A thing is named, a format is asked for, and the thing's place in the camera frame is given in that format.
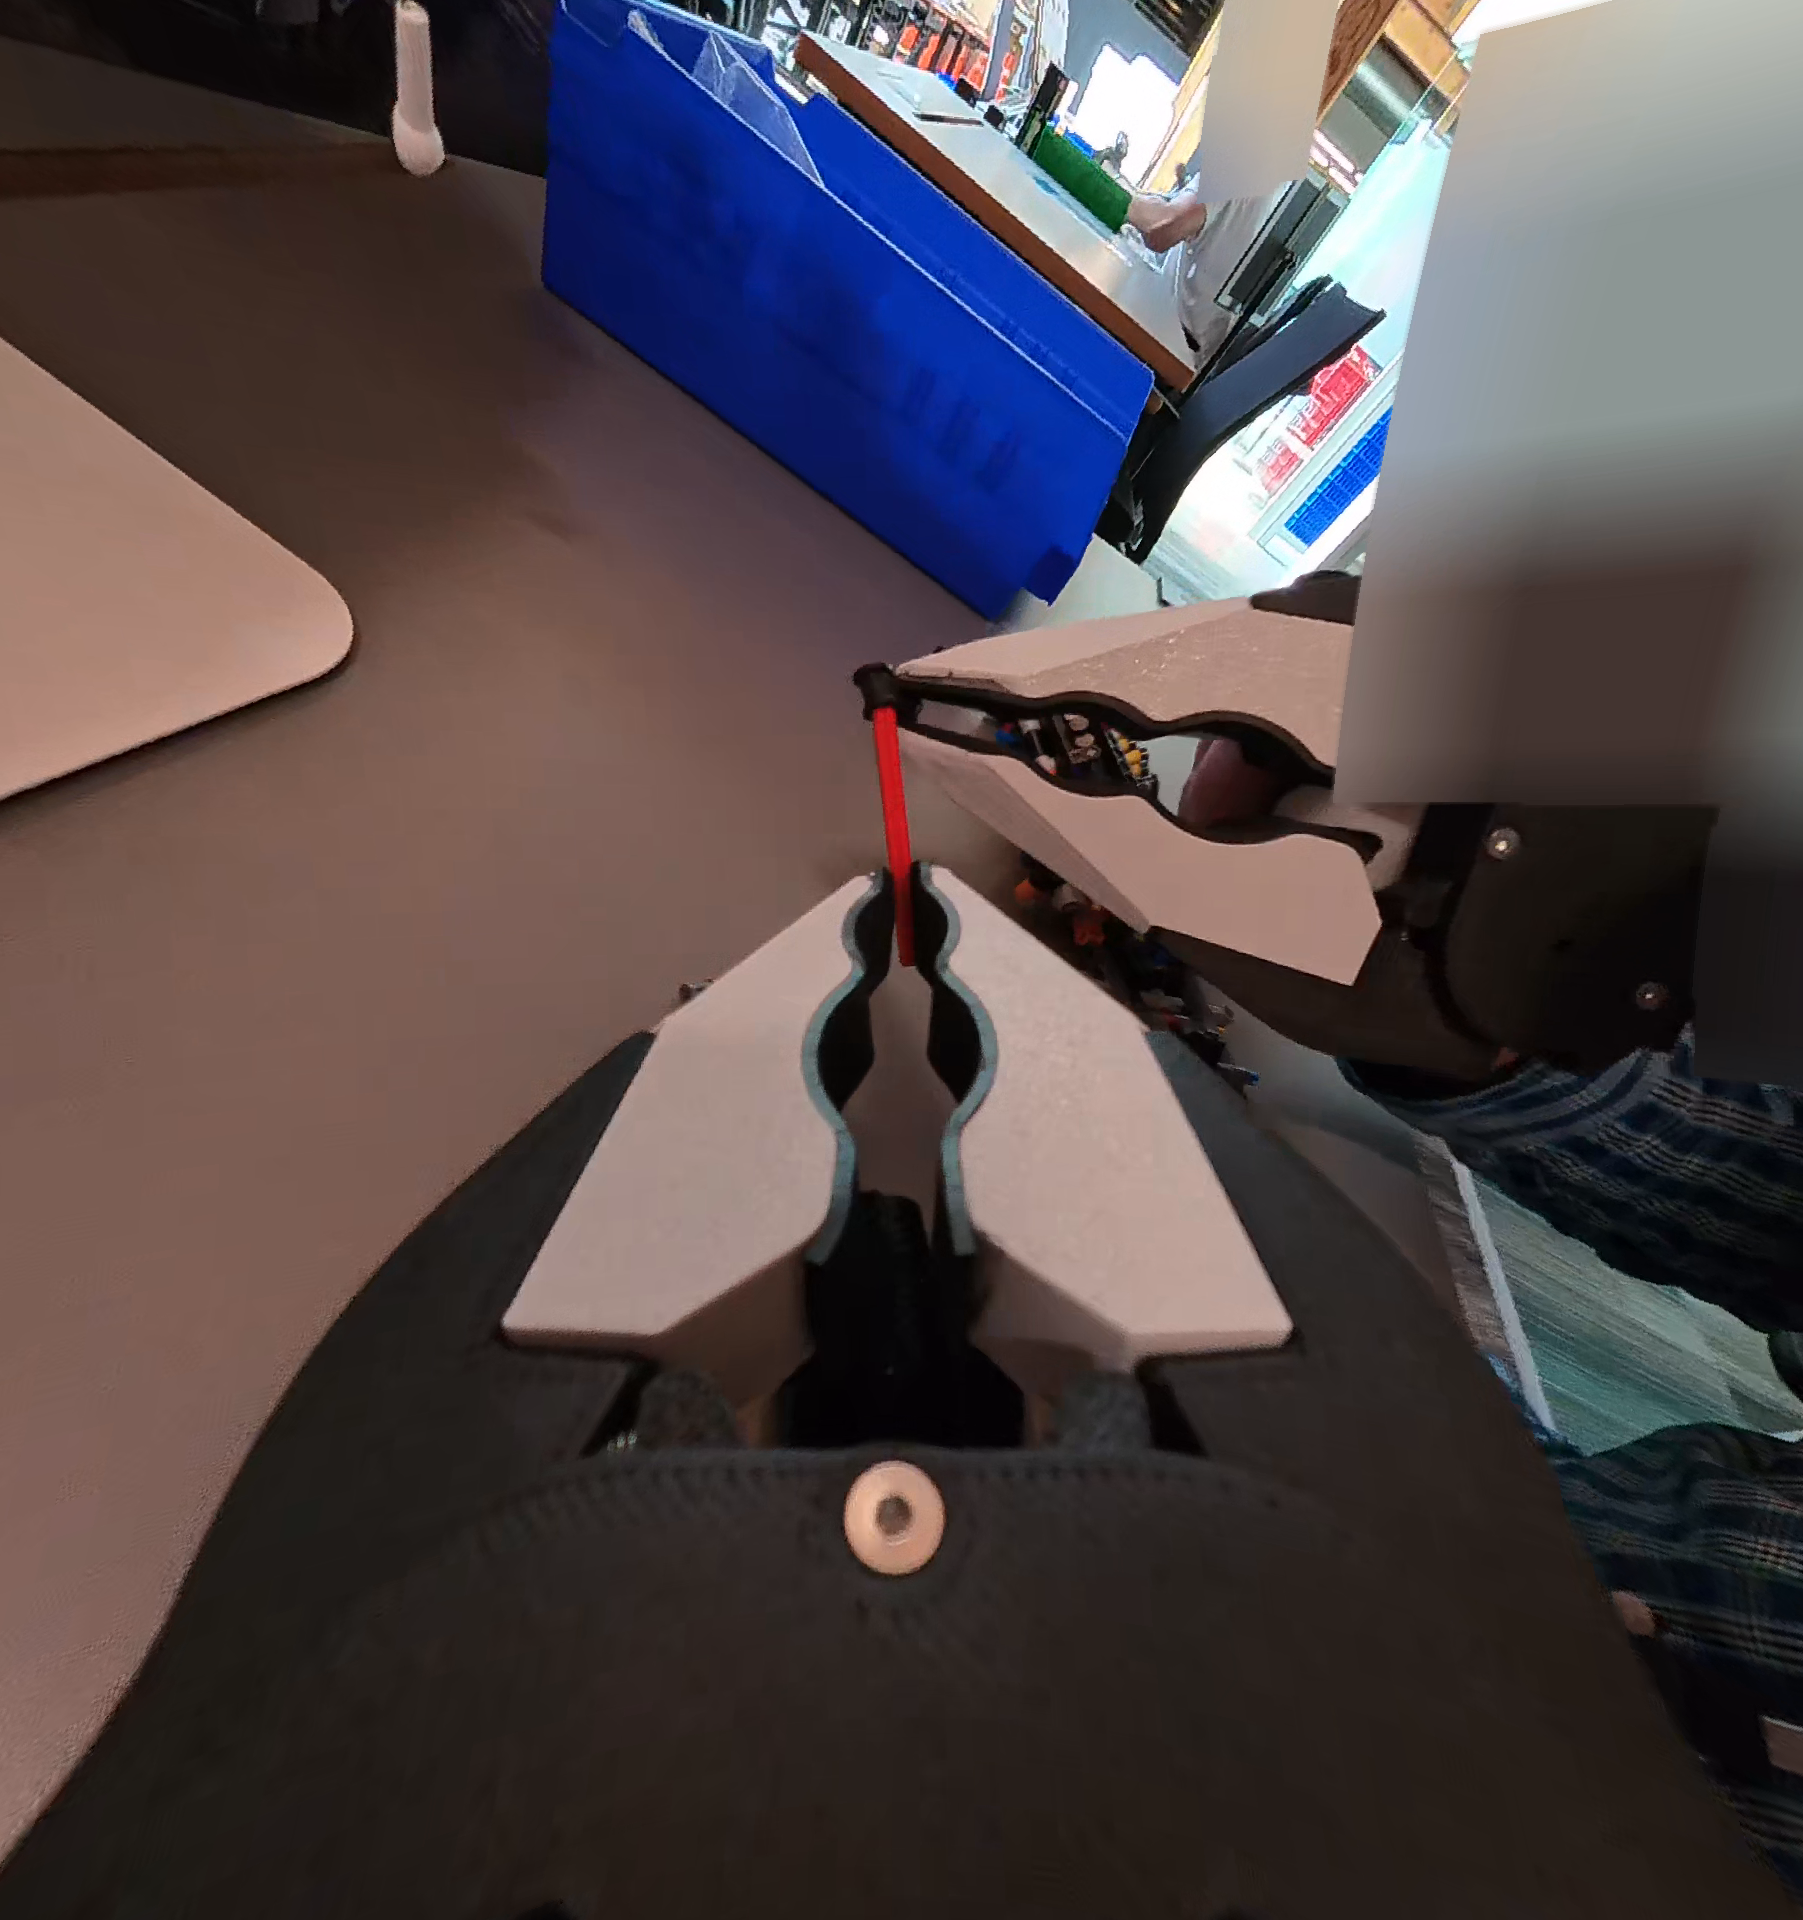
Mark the large blue plastic bin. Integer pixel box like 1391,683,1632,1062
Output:
541,0,1157,620

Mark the person's right hand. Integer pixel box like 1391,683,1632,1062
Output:
1177,719,1337,833

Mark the stack of blue storage bins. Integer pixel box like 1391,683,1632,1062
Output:
1279,408,1395,546

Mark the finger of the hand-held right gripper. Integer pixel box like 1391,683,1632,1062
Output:
889,592,1359,781
901,704,1423,988

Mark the clear plastic bag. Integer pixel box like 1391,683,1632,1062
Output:
623,0,827,190

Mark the long wooden desk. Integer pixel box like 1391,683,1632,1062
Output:
793,30,1203,396

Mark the wire tether with white tip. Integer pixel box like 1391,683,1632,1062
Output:
387,0,447,179

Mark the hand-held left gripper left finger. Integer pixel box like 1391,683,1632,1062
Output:
499,873,903,1427

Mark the person's right forearm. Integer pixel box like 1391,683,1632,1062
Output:
1343,1026,1803,1360

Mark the white mat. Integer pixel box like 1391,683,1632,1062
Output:
0,292,357,828

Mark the stack of red storage bins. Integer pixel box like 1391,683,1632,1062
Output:
1257,343,1385,451

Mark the red lego axle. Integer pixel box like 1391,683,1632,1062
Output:
871,704,921,966

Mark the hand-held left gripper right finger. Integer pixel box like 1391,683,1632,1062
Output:
913,863,1295,1412

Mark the black office chair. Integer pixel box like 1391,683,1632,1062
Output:
1095,273,1389,569

